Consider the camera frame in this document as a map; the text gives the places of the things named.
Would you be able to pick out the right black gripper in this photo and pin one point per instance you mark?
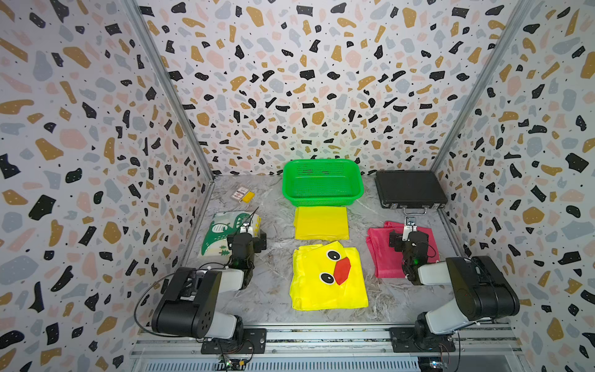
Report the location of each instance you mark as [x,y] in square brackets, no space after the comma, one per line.
[410,239]

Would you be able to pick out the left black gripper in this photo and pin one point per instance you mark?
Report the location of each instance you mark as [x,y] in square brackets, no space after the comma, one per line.
[246,239]

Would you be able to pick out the pink raincoat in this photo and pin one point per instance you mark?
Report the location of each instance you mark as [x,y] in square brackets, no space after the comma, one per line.
[388,262]

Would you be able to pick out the plain yellow raincoat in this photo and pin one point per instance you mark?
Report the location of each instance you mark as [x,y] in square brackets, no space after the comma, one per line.
[329,223]

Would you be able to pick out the yellow duck raincoat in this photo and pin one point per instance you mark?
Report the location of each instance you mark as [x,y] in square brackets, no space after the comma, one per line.
[327,277]

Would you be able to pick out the green plastic basket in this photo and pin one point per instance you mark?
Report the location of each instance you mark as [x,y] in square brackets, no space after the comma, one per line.
[322,182]

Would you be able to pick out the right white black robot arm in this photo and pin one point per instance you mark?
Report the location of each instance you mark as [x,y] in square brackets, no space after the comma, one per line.
[481,291]

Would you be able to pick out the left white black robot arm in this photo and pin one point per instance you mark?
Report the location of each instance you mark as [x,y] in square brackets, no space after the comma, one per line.
[188,305]

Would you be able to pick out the white green dinosaur raincoat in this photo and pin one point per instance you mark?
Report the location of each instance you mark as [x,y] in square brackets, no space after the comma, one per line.
[224,224]

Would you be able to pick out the small card packets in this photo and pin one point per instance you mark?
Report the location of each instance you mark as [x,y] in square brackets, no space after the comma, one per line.
[243,194]

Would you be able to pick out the black hard case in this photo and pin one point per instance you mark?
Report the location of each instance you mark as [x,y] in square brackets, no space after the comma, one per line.
[409,189]

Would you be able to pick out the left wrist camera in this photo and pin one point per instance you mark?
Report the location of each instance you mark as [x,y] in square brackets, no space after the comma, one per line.
[251,227]

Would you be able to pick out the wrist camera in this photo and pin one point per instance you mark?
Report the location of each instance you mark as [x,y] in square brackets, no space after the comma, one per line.
[410,226]
[251,227]

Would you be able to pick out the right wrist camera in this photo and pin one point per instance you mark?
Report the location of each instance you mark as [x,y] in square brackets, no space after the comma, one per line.
[410,226]

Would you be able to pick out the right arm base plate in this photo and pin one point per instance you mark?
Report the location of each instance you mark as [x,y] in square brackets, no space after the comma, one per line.
[411,339]

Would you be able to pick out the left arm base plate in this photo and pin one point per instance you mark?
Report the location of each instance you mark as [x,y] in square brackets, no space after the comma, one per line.
[249,341]

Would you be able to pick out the aluminium front rail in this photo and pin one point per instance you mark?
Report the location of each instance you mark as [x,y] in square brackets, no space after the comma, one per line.
[337,347]

